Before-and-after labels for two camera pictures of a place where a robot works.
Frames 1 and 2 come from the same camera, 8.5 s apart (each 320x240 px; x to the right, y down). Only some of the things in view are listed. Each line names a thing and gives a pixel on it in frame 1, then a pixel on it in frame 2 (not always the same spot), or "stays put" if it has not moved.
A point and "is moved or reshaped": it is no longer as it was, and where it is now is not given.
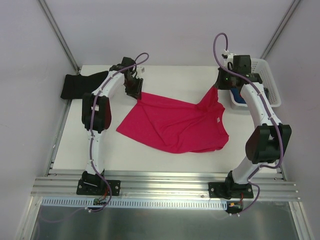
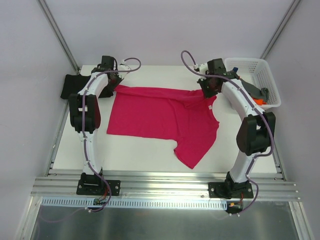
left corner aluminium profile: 44,6 stays put
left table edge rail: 52,156 stays put
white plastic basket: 261,67 stays put
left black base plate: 97,187 stays put
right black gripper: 220,81 to 207,89
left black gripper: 133,86 to 115,80
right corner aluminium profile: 293,7 stays put
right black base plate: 229,190 stays put
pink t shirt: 176,126 is moved or reshaped
